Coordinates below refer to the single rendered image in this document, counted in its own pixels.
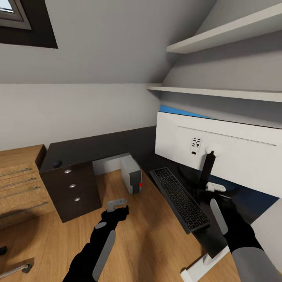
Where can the mouse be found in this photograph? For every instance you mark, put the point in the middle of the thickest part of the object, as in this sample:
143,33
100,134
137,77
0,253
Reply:
57,163

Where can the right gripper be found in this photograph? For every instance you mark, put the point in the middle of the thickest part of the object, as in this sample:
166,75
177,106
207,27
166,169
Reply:
201,194

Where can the keyboard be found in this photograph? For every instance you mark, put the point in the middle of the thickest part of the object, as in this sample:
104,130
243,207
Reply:
190,215

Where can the desktop computer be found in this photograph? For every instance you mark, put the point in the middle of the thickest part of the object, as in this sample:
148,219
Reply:
131,174

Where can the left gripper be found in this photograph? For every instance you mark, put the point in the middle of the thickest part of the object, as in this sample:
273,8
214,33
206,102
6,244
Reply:
119,214

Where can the monitor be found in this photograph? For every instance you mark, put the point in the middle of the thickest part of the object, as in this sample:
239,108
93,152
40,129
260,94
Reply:
249,155

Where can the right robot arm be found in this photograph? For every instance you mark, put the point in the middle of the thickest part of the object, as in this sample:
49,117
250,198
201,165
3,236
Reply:
252,263

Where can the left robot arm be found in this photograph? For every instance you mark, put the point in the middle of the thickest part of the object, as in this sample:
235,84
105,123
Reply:
88,265

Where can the swivel chair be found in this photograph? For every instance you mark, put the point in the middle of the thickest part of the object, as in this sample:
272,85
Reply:
25,268

